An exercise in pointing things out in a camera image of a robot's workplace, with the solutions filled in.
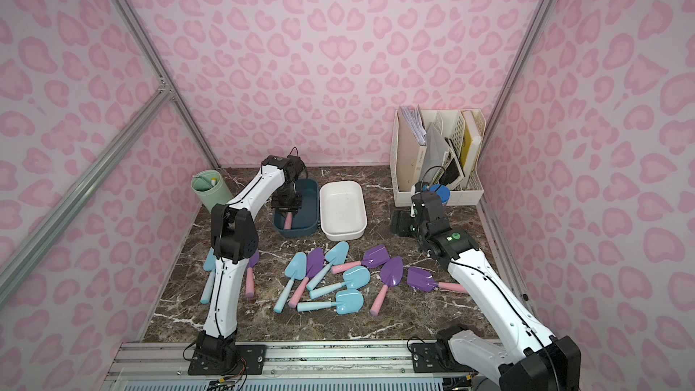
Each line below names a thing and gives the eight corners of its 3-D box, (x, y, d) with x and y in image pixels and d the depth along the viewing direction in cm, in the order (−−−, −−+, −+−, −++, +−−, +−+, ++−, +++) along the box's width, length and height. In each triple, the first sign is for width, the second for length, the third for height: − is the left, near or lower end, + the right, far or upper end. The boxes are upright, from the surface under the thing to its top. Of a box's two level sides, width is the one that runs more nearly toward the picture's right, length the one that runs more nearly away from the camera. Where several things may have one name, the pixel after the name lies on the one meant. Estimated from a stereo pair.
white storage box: (317, 242, 98) (314, 234, 94) (322, 190, 114) (321, 180, 109) (367, 242, 98) (367, 233, 93) (365, 190, 114) (365, 180, 109)
